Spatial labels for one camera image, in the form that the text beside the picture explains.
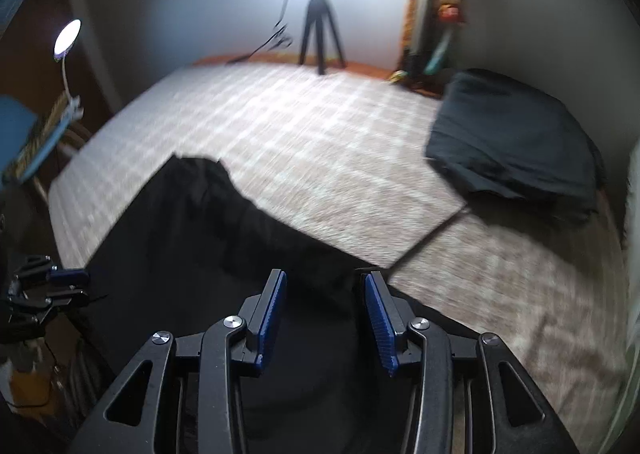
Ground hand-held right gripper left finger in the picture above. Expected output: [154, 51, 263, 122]
[70, 269, 288, 454]

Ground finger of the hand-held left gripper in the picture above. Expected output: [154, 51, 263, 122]
[7, 286, 108, 322]
[12, 256, 91, 287]

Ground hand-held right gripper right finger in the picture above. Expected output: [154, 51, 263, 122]
[364, 271, 576, 454]

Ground black pants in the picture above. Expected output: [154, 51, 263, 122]
[75, 154, 401, 454]

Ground leopard print cushion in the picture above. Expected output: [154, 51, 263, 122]
[14, 93, 72, 181]

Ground blue chair with wooden legs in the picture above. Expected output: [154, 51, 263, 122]
[0, 95, 85, 205]

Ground checked bed blanket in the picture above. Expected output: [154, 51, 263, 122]
[47, 61, 631, 437]

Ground stack of dark folded clothes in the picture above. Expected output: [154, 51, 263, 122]
[425, 68, 603, 224]

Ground white clip lamp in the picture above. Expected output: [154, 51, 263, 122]
[52, 19, 85, 111]

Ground black tripod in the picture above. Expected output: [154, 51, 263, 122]
[298, 0, 347, 76]

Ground black light cable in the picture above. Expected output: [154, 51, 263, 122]
[227, 0, 297, 66]

